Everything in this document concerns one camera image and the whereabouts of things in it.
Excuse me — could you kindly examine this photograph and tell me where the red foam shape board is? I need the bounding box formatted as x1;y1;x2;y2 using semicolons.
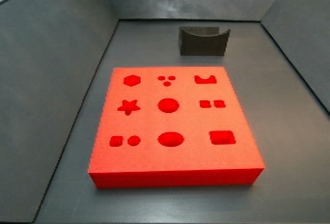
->
88;67;265;188

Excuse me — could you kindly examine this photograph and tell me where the black curved holder bracket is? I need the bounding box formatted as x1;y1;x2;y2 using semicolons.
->
179;26;231;56

